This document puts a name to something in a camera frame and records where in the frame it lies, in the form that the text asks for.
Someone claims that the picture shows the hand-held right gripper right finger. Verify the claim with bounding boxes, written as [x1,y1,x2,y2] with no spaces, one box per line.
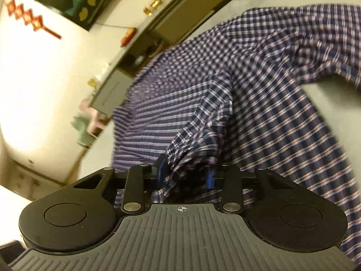
[205,163,297,215]

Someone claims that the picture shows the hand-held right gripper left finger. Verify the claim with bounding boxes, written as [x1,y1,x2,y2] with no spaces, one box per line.
[73,154,167,215]

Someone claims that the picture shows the navy plaid shirt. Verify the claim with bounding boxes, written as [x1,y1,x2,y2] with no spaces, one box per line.
[111,3,361,264]

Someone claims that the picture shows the pink plastic chair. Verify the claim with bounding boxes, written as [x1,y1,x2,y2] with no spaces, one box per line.
[79,97,109,138]

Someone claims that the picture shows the green plastic chair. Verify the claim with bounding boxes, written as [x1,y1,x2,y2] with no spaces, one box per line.
[72,114,94,147]

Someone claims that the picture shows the grey sideboard cabinet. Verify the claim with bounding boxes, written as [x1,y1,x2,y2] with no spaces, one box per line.
[90,0,266,116]

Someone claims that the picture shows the white tissue pack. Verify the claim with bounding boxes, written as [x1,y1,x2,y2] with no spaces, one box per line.
[95,61,111,81]

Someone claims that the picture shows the light wooden cupboard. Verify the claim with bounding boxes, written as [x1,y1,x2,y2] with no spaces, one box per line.
[12,159,67,193]

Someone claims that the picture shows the plate of oranges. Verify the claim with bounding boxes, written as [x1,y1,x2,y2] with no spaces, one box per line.
[120,27,137,47]

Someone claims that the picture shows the red diamond chain ornament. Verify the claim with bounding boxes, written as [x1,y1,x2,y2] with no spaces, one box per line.
[5,0,62,40]

